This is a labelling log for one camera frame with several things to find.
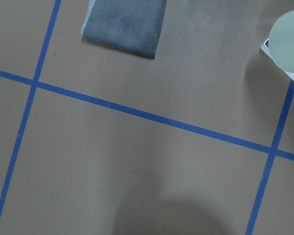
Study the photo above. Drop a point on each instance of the grey folded cloth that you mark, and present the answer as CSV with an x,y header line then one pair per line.
x,y
132,26

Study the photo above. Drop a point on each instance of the green cup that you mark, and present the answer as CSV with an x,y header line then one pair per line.
x,y
281,42

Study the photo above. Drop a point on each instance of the white wire cup rack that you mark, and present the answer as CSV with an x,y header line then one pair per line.
x,y
265,48

